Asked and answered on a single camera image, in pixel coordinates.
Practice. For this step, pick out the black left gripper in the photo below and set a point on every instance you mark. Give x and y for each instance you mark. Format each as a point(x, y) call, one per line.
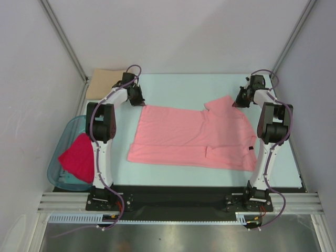
point(140, 101)

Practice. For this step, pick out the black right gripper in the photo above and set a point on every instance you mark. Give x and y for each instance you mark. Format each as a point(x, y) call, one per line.
point(239, 103)

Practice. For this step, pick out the pink t shirt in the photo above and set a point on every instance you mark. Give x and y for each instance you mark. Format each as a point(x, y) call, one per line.
point(218, 137)

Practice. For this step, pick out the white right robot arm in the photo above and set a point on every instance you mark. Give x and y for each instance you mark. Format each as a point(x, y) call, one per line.
point(274, 127)

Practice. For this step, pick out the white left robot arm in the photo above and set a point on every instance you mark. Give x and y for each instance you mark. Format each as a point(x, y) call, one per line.
point(101, 128)

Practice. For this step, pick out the beige folded t shirt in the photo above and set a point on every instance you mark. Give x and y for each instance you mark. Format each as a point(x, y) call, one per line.
point(102, 82)

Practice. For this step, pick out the red t shirt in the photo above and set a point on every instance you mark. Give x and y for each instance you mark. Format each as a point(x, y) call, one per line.
point(78, 159)

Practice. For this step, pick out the teal plastic bin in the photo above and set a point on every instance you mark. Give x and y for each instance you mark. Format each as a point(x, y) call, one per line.
point(56, 174)

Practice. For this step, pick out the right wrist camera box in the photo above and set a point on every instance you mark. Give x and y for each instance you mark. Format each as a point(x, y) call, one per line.
point(257, 82)

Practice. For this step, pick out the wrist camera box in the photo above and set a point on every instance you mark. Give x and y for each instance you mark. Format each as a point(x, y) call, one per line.
point(128, 79)
point(257, 82)

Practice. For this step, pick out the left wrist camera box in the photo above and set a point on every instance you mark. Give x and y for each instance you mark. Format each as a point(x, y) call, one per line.
point(128, 79)

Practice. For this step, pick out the right aluminium corner post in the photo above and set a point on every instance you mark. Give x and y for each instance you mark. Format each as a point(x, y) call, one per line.
point(304, 16)

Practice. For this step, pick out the aluminium corner post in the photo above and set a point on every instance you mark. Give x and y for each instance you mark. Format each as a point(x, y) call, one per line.
point(304, 16)
point(59, 31)

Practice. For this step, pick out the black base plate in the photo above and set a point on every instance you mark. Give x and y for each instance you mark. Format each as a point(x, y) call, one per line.
point(204, 214)

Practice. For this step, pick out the left aluminium corner post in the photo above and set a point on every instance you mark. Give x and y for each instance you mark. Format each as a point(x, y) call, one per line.
point(59, 31)

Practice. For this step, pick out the white cable duct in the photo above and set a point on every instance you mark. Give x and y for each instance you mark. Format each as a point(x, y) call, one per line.
point(108, 219)

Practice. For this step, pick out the aluminium frame rail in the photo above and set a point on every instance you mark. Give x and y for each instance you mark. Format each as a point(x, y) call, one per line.
point(289, 203)

